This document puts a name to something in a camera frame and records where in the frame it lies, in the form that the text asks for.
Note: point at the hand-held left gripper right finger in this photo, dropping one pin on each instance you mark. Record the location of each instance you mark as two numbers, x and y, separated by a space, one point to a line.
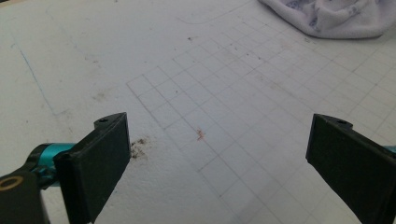
351 174

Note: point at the white patterned shirt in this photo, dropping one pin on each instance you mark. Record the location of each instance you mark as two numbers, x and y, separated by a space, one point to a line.
336 18

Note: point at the white foam mat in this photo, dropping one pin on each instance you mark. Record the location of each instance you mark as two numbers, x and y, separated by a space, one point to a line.
186 62

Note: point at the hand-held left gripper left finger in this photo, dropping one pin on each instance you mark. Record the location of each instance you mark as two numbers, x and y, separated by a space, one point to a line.
93 168

